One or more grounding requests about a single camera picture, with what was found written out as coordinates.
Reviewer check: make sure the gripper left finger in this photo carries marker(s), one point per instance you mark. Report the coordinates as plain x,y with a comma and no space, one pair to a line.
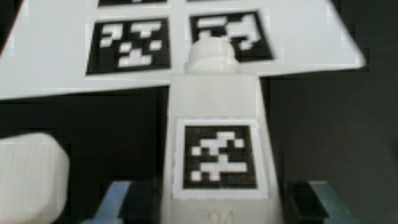
129,204

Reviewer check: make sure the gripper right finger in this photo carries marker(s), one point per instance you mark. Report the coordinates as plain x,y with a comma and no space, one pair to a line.
315,206

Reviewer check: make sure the white chair leg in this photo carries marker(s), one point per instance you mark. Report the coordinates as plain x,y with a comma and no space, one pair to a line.
221,188

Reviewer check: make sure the white chair back frame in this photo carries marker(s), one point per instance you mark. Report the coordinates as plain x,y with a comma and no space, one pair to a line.
34,169

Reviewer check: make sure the white marker base plate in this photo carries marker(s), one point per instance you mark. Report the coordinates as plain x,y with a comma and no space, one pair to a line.
97,45

